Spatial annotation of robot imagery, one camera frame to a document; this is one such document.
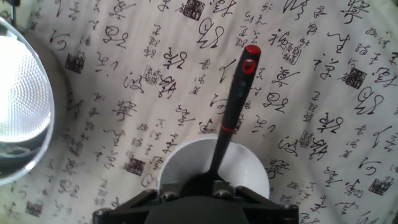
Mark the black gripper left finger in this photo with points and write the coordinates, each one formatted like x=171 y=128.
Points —
x=152 y=196

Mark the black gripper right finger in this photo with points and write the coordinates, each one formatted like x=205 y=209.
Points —
x=248 y=196

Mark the black ladle with red tip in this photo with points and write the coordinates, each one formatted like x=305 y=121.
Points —
x=236 y=99

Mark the white ceramic bowl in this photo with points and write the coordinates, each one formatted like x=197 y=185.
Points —
x=245 y=168

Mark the beige calligraphy tablecloth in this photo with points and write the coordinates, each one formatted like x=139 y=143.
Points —
x=311 y=109

